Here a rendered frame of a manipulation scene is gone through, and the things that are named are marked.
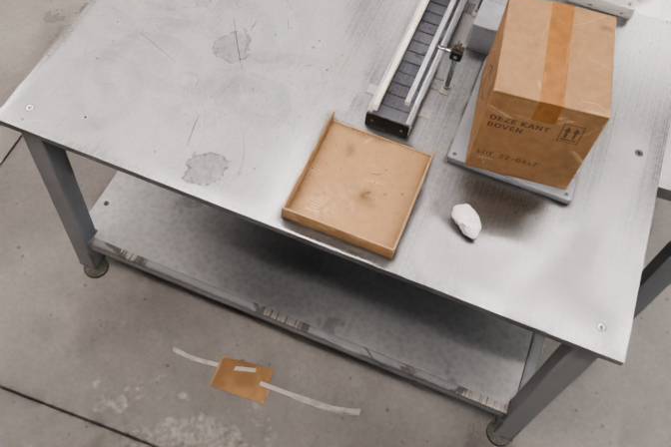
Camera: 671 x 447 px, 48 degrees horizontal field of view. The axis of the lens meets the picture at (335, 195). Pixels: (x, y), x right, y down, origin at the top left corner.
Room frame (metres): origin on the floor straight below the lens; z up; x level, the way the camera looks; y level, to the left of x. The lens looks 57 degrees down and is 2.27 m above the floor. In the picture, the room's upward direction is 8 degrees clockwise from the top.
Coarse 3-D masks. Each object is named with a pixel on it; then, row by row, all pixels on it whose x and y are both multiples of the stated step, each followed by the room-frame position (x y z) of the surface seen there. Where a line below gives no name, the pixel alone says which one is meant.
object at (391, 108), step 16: (432, 0) 1.54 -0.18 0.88; (448, 0) 1.55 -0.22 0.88; (432, 16) 1.48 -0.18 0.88; (416, 32) 1.42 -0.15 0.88; (432, 32) 1.43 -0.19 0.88; (416, 48) 1.36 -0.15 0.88; (400, 64) 1.30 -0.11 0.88; (416, 64) 1.31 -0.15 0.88; (400, 80) 1.25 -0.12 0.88; (384, 96) 1.19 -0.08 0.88; (400, 96) 1.20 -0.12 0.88; (416, 96) 1.21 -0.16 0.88; (384, 112) 1.14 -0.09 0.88; (400, 112) 1.15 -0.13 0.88
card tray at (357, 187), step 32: (352, 128) 1.12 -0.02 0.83; (320, 160) 1.01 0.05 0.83; (352, 160) 1.03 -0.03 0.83; (384, 160) 1.04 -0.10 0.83; (416, 160) 1.05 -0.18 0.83; (320, 192) 0.92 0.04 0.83; (352, 192) 0.94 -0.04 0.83; (384, 192) 0.95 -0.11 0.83; (416, 192) 0.94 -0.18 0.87; (320, 224) 0.82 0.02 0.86; (352, 224) 0.85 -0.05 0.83; (384, 224) 0.86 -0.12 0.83
